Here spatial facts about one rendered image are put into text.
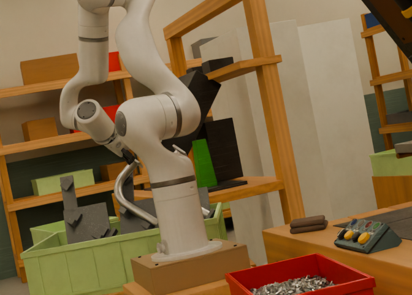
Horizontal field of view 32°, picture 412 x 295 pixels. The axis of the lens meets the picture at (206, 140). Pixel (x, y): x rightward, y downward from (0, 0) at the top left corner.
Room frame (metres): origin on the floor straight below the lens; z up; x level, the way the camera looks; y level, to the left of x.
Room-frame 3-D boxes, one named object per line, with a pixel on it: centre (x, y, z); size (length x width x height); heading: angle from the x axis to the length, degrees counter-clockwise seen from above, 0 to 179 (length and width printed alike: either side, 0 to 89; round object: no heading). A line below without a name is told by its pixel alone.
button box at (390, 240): (1.64, -0.32, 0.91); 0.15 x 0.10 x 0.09; 16
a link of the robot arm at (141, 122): (1.89, 0.13, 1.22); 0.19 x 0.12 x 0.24; 123
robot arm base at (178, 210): (1.90, 0.10, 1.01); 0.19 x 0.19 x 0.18
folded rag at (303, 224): (2.02, -0.24, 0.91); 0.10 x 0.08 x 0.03; 74
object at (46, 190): (8.19, 0.81, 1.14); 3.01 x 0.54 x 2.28; 110
